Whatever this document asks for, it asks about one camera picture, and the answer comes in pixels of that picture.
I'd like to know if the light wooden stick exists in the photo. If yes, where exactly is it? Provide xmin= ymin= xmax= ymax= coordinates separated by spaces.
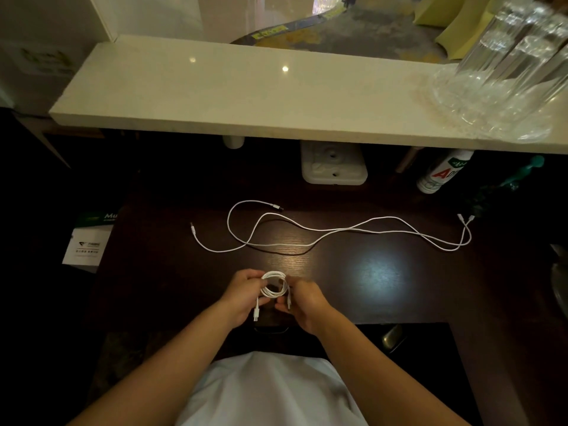
xmin=395 ymin=146 xmax=422 ymax=175

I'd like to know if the clear glass tray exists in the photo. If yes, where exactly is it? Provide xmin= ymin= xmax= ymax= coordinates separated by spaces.
xmin=430 ymin=62 xmax=553 ymax=143

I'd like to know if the person's left forearm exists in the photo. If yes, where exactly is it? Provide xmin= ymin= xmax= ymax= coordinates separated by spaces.
xmin=66 ymin=301 xmax=245 ymax=426

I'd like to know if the white bottle red green label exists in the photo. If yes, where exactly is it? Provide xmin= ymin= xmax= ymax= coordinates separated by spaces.
xmin=416 ymin=149 xmax=475 ymax=195

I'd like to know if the person's left hand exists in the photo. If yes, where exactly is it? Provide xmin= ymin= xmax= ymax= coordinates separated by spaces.
xmin=215 ymin=268 xmax=274 ymax=331

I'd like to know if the yellow covered chair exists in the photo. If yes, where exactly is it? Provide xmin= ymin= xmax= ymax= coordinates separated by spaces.
xmin=434 ymin=0 xmax=498 ymax=60
xmin=413 ymin=0 xmax=462 ymax=28

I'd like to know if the cream stone counter ledge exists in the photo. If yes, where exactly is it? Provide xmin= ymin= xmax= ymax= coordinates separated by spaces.
xmin=49 ymin=34 xmax=568 ymax=156

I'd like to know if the round metal dish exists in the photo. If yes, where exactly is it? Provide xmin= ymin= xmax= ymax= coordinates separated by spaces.
xmin=550 ymin=243 xmax=568 ymax=318

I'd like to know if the person's right forearm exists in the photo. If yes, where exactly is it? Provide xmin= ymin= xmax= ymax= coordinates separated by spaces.
xmin=310 ymin=305 xmax=471 ymax=426

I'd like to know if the white charging cable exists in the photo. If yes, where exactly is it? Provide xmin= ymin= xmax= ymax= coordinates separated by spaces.
xmin=189 ymin=212 xmax=476 ymax=254
xmin=253 ymin=270 xmax=293 ymax=324
xmin=226 ymin=199 xmax=476 ymax=256

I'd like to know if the pale wall sticker green print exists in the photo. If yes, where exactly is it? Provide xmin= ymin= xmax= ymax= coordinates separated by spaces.
xmin=17 ymin=46 xmax=76 ymax=76

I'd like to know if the group of upturned clear glasses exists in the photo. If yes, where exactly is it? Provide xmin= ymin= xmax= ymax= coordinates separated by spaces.
xmin=457 ymin=0 xmax=568 ymax=125

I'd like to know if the white and green paper box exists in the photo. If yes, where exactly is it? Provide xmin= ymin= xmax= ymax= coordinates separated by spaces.
xmin=62 ymin=211 xmax=120 ymax=275

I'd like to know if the person's white shirt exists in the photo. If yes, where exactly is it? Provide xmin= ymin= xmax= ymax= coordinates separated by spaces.
xmin=175 ymin=351 xmax=369 ymax=426

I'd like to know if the white socket box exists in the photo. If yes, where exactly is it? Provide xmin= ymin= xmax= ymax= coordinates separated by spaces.
xmin=300 ymin=141 xmax=369 ymax=186

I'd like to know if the person's right hand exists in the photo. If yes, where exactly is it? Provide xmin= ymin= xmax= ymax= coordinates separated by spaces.
xmin=274 ymin=278 xmax=338 ymax=338

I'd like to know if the teal plastic bottle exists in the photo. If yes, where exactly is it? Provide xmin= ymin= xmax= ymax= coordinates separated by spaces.
xmin=499 ymin=154 xmax=546 ymax=191

